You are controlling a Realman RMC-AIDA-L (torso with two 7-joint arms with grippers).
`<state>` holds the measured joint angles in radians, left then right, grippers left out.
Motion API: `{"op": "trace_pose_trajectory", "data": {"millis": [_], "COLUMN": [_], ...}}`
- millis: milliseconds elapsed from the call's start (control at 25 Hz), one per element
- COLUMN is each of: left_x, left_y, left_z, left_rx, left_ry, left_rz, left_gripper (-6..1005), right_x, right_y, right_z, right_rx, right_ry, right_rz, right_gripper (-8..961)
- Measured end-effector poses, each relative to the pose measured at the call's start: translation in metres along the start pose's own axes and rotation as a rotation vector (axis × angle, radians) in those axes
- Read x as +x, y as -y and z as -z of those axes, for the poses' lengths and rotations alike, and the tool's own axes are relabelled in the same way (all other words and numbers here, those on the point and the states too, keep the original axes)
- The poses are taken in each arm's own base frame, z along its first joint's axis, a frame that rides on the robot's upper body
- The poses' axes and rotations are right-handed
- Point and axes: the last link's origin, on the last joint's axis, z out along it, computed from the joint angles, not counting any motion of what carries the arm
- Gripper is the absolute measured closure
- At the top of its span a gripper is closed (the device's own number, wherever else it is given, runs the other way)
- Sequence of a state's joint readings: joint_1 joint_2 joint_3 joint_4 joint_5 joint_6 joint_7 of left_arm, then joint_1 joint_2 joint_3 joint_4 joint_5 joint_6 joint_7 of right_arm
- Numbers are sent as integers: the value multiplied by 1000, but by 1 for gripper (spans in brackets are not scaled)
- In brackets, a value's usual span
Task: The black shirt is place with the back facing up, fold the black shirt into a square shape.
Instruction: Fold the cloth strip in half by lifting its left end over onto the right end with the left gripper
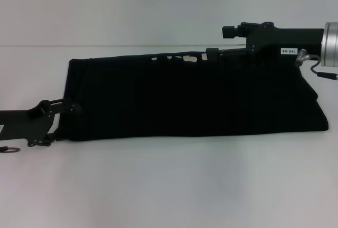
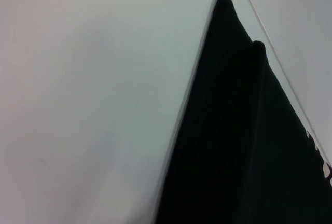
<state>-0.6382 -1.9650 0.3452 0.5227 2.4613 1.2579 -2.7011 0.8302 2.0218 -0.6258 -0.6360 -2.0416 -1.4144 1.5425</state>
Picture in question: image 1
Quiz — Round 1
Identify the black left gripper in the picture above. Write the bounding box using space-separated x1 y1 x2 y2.
0 97 83 149

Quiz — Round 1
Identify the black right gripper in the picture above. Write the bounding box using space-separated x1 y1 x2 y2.
205 21 325 68

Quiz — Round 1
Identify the black t-shirt with white print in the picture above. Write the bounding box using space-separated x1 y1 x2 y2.
57 51 330 143

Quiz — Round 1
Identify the left gripper cable with plugs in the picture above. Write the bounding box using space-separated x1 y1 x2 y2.
0 146 21 154

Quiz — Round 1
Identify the gripper cable with plugs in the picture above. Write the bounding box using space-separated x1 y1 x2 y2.
295 49 338 82
0 146 21 154

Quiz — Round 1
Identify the right gripper cable with plugs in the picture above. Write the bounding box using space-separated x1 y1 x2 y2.
295 49 338 82

